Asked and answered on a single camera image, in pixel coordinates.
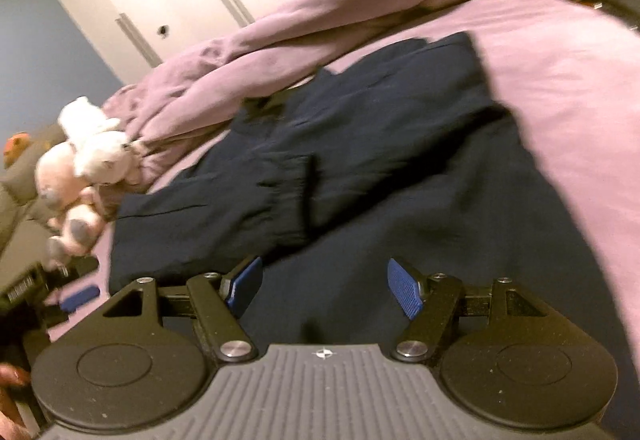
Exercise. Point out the orange plush toy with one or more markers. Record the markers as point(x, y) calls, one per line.
point(16, 145)

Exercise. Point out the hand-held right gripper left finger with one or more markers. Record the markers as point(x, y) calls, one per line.
point(244, 289)

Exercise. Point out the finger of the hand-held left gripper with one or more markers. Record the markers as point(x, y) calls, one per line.
point(79, 297)
point(80, 267)

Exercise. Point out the grey upholstered headboard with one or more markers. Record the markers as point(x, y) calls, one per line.
point(20, 200)

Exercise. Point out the dark navy pants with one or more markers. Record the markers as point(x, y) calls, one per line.
point(380, 155)

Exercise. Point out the black box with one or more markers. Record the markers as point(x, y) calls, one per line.
point(622, 7)

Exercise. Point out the pink plush toy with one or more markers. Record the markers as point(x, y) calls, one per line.
point(60, 175)

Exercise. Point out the pink bed sheet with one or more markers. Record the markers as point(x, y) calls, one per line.
point(565, 105)

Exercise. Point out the white plush toy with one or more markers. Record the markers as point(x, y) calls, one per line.
point(102, 147)

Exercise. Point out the pink duvet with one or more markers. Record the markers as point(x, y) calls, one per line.
point(310, 20)

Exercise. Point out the person's left hand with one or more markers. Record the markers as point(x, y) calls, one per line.
point(12, 376)

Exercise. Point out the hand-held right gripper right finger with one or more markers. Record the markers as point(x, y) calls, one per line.
point(404, 287)

